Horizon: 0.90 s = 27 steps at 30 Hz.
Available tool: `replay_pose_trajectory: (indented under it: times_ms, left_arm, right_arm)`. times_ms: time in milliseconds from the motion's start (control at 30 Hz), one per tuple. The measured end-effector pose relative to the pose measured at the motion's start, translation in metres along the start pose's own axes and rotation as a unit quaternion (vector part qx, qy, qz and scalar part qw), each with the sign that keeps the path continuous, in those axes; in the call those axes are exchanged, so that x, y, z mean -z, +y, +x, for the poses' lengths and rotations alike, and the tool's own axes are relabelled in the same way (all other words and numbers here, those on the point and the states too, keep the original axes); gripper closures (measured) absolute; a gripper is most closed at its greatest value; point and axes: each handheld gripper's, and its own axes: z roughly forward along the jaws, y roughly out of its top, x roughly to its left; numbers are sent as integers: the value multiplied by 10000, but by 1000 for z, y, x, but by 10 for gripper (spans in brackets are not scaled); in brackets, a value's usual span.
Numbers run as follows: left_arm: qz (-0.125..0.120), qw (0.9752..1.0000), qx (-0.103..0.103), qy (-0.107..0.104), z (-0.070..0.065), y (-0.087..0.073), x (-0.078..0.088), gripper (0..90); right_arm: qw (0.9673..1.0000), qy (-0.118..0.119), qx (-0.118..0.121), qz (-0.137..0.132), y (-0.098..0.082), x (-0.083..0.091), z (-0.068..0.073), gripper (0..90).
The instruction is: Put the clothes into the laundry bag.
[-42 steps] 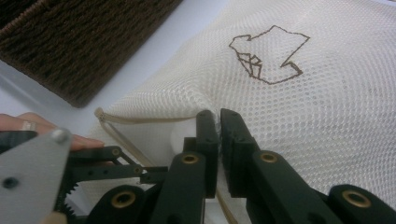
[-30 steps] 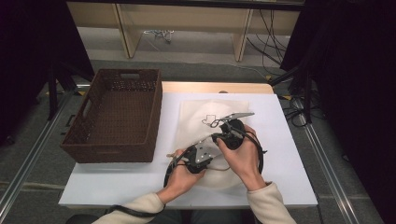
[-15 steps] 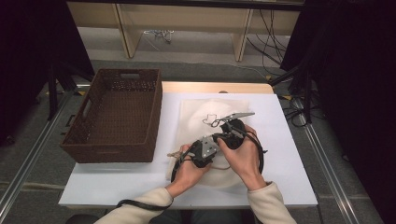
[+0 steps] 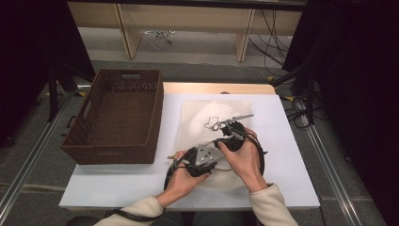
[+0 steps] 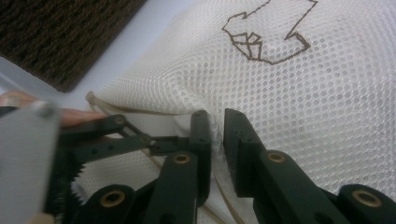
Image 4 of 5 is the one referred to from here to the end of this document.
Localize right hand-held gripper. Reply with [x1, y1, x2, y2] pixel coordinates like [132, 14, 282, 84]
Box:
[214, 113, 254, 153]

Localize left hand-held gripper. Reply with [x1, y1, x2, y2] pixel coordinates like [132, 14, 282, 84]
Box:
[182, 142, 225, 178]

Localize cream mesh laundry bag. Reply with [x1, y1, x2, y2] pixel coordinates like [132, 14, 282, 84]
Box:
[168, 99, 252, 191]

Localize brown woven basket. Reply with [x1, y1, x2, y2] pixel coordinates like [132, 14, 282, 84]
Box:
[59, 69, 165, 166]

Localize person's right hand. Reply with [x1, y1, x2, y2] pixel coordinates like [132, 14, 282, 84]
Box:
[217, 126, 268, 193]

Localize person's left hand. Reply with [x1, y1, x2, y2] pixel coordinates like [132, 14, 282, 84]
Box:
[161, 150, 211, 207]

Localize person's dark trousers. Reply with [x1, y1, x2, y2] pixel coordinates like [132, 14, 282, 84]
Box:
[156, 211, 258, 226]

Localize black metal stand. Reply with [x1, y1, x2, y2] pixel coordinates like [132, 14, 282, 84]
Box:
[46, 60, 95, 122]
[271, 64, 316, 126]

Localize wooden shelf unit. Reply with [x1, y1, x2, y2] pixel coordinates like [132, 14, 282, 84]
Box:
[67, 0, 308, 63]

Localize black curtain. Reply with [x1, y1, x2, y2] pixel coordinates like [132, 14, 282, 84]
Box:
[0, 0, 97, 149]
[281, 0, 399, 226]

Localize black floor cables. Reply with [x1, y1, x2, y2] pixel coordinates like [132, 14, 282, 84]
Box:
[280, 93, 328, 130]

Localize black hanging cables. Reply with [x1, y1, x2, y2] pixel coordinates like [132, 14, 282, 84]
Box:
[248, 8, 295, 69]

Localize left hand-held gripper cable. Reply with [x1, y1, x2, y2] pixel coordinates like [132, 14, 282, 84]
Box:
[106, 147, 196, 222]

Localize metal floor rail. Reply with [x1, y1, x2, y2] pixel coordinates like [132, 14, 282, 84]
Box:
[0, 84, 92, 218]
[295, 97, 365, 226]

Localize white cable bundle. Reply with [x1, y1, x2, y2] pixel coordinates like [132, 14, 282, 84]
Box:
[144, 29, 177, 45]

